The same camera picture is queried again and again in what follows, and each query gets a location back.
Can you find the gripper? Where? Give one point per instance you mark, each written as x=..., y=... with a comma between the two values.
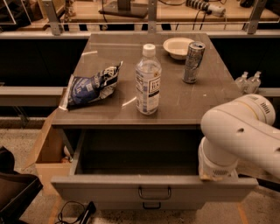
x=215, y=167

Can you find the grey top drawer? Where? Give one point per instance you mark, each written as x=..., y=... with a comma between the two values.
x=137, y=165

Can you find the grey drawer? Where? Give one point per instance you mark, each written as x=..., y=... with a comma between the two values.
x=137, y=165
x=149, y=205

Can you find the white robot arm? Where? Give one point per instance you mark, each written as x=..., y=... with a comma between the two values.
x=238, y=129

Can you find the grey drawer cabinet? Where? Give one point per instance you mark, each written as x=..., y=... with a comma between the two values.
x=180, y=105

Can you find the grey bottom drawer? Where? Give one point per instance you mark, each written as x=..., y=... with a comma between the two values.
x=149, y=205

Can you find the left clear sanitizer bottle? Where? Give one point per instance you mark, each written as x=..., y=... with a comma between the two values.
x=242, y=82

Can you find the clear sanitizer bottle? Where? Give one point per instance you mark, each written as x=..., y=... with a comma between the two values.
x=242, y=82
x=254, y=83

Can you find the right clear sanitizer bottle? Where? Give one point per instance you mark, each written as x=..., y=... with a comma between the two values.
x=254, y=83

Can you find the clear plastic water bottle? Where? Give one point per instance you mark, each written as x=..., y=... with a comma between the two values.
x=148, y=77

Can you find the silver drink can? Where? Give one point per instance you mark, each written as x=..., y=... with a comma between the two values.
x=192, y=62

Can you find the white bowl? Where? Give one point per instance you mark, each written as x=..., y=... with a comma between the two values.
x=177, y=47

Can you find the blue chip bag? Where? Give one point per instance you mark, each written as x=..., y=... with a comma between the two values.
x=84, y=90

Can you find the cardboard box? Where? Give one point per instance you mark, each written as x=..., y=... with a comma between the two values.
x=47, y=155

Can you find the white power strip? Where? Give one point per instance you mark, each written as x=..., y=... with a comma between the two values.
x=202, y=5

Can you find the monitor stand base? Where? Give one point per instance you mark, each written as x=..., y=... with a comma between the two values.
x=125, y=8

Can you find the black office chair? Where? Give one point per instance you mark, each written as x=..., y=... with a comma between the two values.
x=17, y=191

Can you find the metal railing frame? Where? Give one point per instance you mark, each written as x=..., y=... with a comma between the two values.
x=88, y=19

